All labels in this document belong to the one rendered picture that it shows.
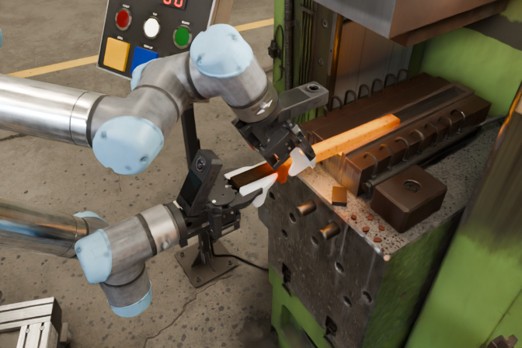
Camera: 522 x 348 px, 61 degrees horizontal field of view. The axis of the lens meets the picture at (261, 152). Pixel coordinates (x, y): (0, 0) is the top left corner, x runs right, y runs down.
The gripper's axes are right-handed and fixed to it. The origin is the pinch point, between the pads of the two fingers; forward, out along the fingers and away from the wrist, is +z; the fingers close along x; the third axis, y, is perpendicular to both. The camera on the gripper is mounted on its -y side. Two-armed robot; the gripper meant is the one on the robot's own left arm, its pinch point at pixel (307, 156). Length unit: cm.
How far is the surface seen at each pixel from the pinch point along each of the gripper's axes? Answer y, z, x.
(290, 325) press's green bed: 35, 77, -8
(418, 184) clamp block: -11.7, 10.5, 15.6
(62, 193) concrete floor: 85, 69, -134
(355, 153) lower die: -8.0, 6.7, 3.1
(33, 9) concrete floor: 50, 88, -379
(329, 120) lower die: -11.2, 9.9, -9.9
